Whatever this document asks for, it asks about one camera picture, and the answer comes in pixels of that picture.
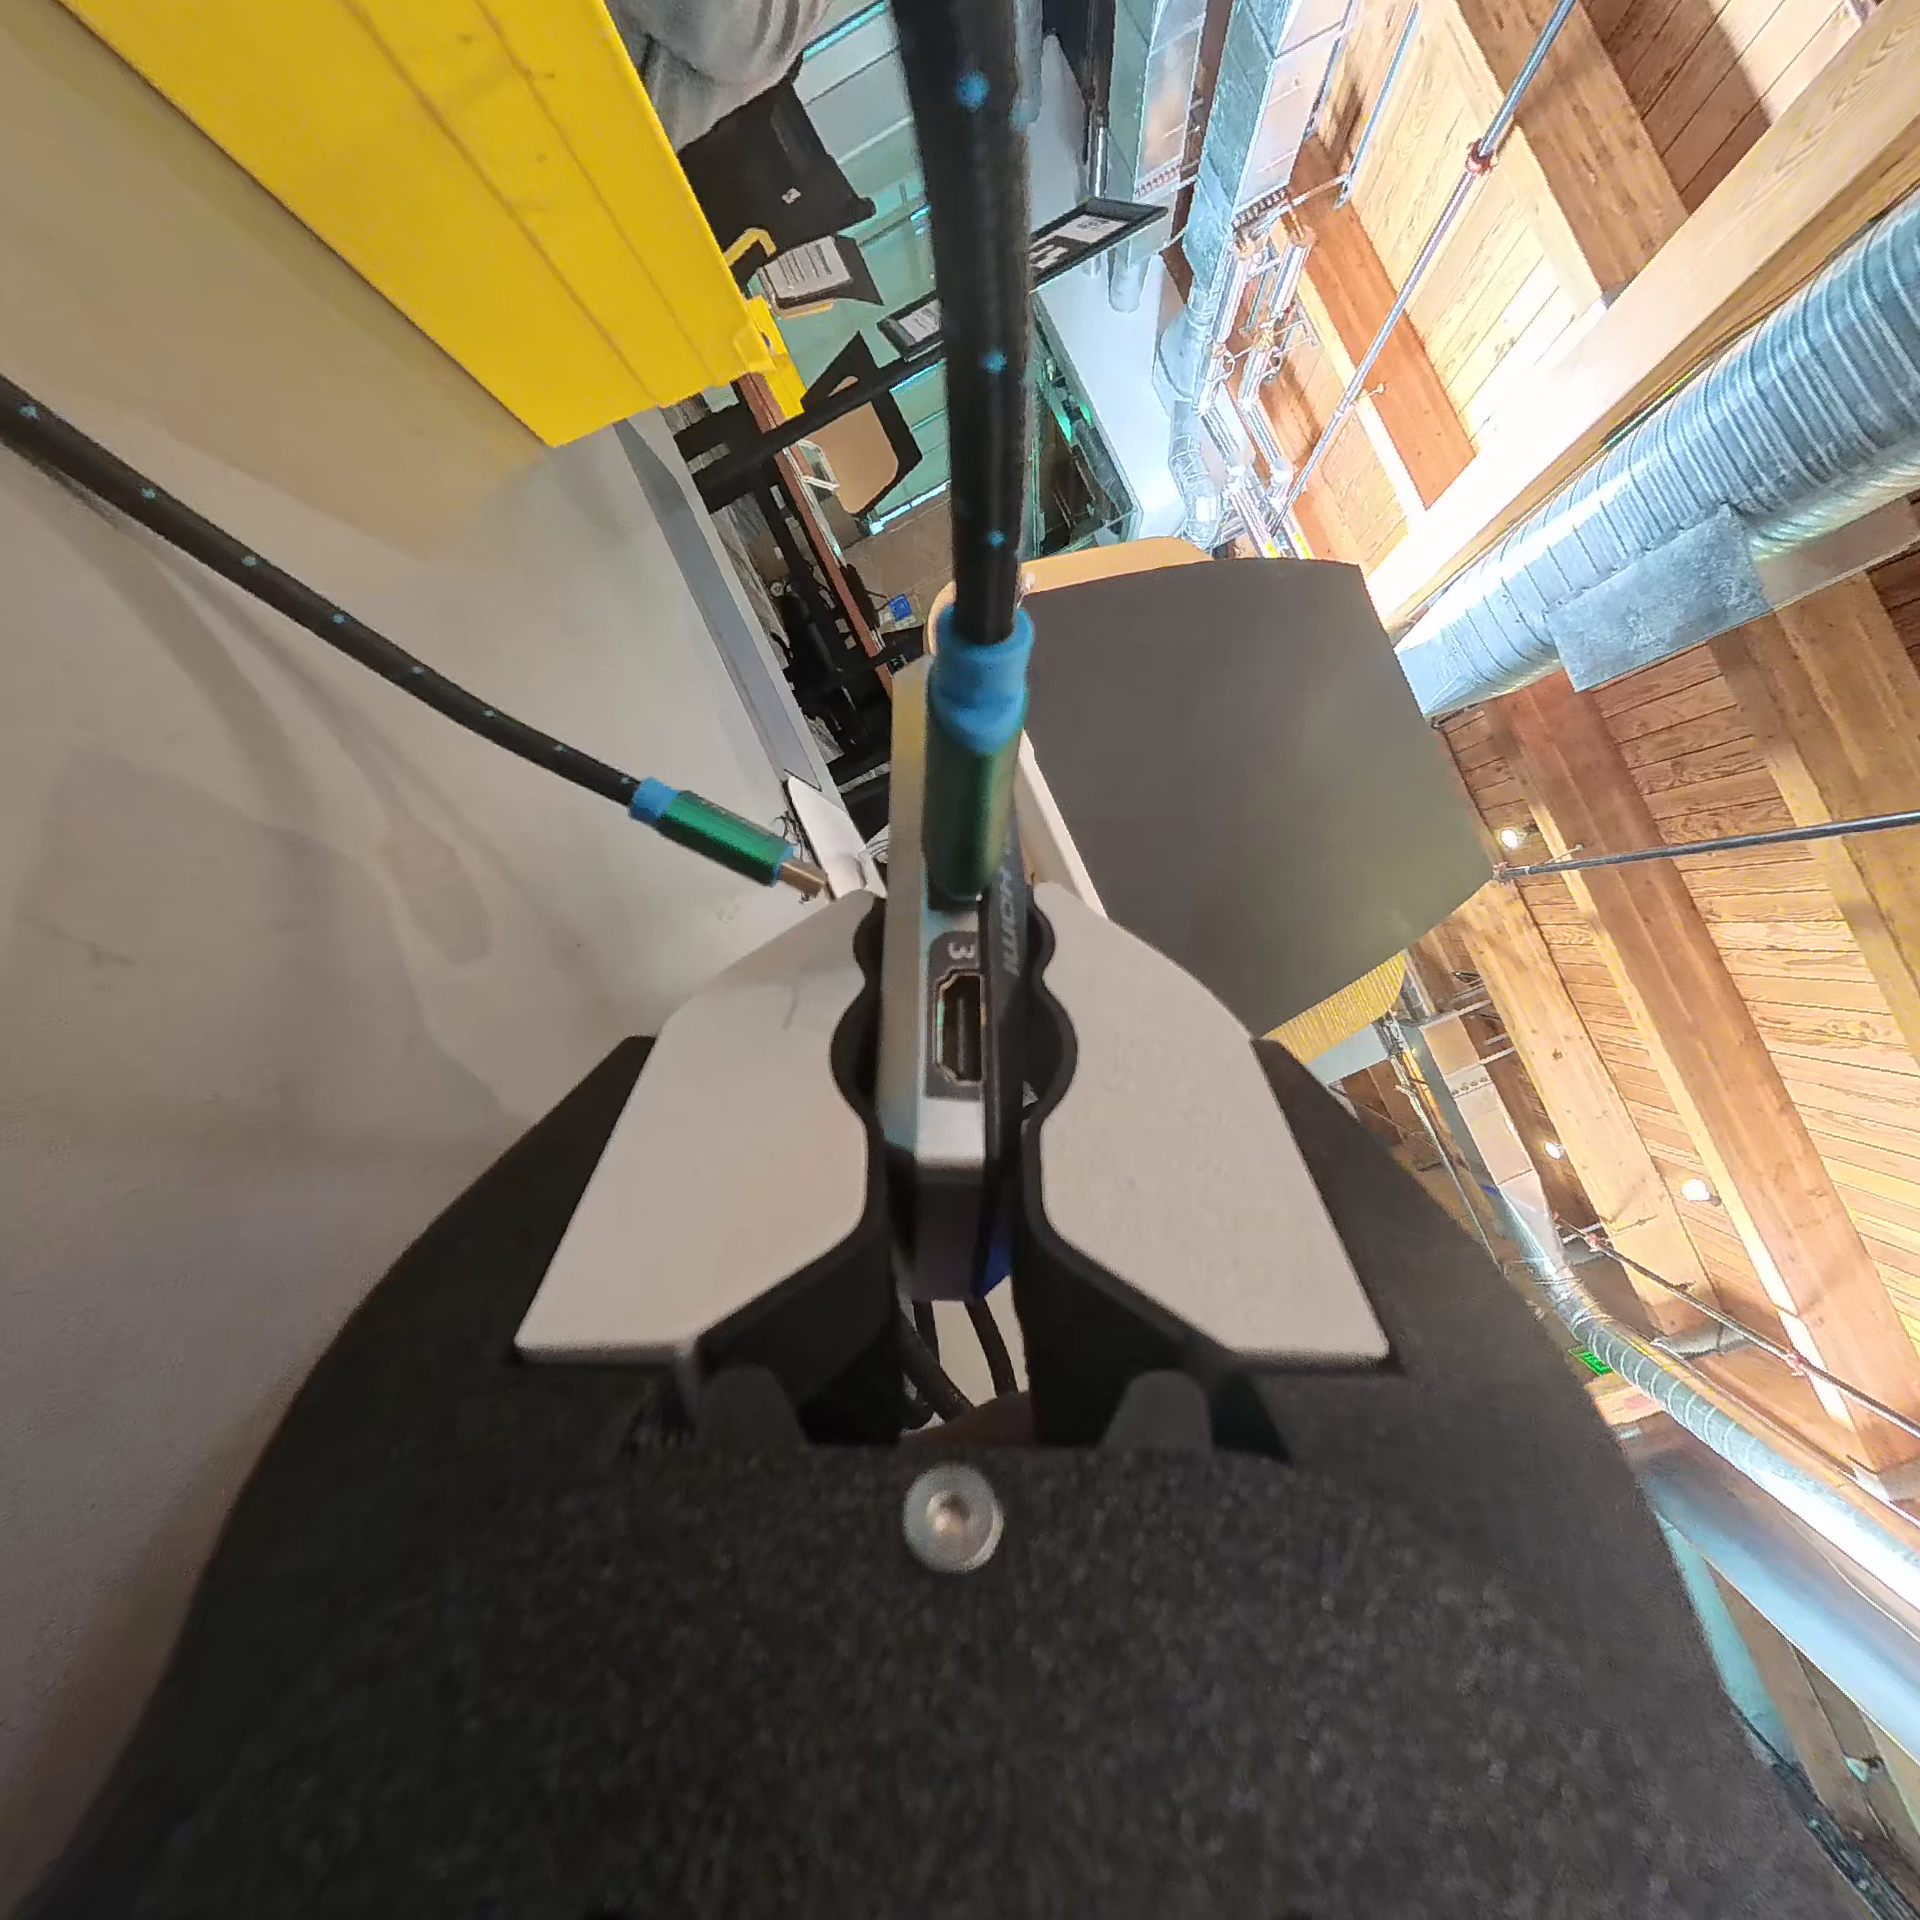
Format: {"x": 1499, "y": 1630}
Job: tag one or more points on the yellow plastic bin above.
{"x": 452, "y": 196}

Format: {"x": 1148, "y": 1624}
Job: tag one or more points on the white panel base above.
{"x": 841, "y": 840}

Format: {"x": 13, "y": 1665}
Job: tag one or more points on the dark grey divider panel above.
{"x": 1231, "y": 751}

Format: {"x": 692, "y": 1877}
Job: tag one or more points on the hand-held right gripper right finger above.
{"x": 1201, "y": 1170}

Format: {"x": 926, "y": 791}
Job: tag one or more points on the grey video switch box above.
{"x": 946, "y": 1184}

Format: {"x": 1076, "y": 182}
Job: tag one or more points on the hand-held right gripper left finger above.
{"x": 721, "y": 1170}

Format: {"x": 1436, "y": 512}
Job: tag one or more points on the grey desk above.
{"x": 301, "y": 901}

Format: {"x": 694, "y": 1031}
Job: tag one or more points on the silver ventilation duct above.
{"x": 1695, "y": 495}
{"x": 1724, "y": 1425}

